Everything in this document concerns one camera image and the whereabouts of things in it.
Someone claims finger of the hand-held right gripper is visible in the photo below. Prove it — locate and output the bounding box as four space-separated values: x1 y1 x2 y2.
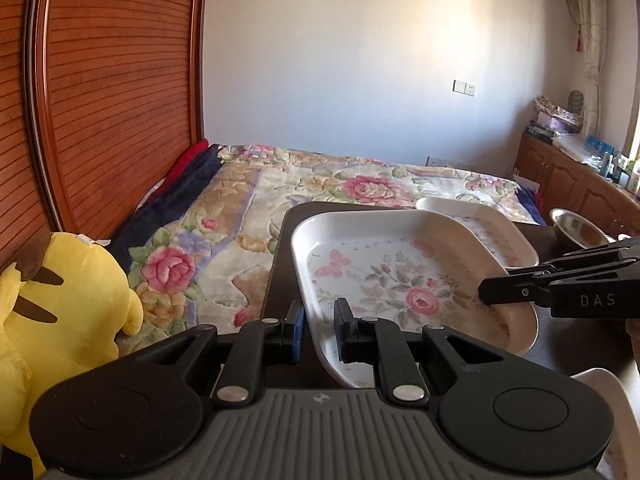
506 236 640 281
477 259 640 307

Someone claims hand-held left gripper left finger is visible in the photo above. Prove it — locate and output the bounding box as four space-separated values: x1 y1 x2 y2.
119 300 307 409

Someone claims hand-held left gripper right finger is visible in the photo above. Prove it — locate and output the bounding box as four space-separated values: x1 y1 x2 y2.
334 297 507 407

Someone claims large floral white plate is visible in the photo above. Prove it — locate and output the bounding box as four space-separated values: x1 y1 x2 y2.
290 209 539 389

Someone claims small steel bowl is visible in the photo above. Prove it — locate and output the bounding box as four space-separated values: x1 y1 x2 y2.
549 208 617 249

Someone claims wooden cabinet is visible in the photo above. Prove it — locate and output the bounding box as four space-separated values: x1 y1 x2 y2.
515 132 640 242

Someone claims white paper box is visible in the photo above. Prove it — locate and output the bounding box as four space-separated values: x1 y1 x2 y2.
512 170 542 195

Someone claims row of bottles and jars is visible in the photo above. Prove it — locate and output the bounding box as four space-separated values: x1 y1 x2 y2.
584 134 640 195

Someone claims white chair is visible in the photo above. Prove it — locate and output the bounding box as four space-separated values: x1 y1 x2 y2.
569 367 640 480

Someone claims floral bed blanket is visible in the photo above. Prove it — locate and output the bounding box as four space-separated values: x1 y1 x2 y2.
117 144 536 353

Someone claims pile of boxes and bags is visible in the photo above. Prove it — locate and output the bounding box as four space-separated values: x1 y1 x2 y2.
525 89 587 147

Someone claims dark blue blanket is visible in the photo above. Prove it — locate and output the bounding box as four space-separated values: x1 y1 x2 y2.
109 144 226 261

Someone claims red cloth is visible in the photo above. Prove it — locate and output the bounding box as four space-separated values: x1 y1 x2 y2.
150 139 209 196

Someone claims patterned cream curtain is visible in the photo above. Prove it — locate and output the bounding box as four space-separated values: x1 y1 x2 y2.
569 0 607 137

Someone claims yellow plush toy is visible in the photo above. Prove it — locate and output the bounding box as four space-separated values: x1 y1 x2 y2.
0 232 144 478

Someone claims wooden slatted headboard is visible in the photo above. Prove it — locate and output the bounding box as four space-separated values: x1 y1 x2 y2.
0 0 210 281

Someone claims white wall radiator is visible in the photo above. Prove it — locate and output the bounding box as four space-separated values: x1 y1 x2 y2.
425 156 474 169

